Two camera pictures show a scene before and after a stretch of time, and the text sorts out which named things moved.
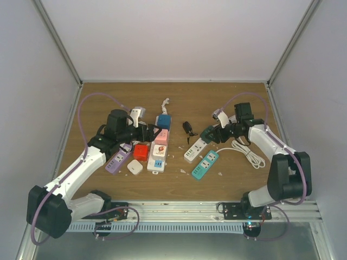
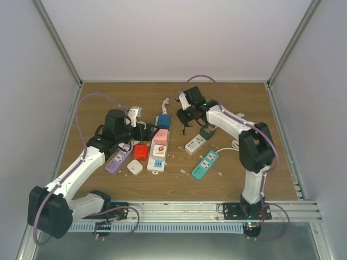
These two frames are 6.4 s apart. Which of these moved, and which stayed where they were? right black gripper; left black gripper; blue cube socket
Moved: right black gripper
Stayed: left black gripper; blue cube socket
